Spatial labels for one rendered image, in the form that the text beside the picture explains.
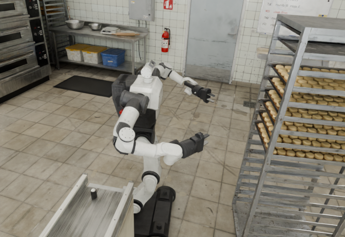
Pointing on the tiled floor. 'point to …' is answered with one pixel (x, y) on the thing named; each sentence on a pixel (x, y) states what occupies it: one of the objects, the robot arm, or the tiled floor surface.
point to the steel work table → (127, 66)
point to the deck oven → (21, 38)
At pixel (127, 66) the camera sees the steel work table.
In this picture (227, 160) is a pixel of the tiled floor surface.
